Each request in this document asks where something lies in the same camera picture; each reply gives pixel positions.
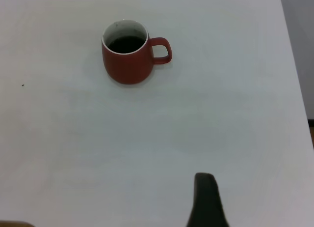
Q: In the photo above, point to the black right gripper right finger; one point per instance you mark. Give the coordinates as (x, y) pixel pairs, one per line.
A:
(207, 205)

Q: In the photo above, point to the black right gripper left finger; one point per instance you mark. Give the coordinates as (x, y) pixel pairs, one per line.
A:
(12, 224)

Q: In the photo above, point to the red ceramic mug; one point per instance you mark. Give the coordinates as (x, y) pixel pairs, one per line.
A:
(127, 67)

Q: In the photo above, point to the dark coffee liquid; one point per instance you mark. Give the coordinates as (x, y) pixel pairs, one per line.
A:
(126, 45)

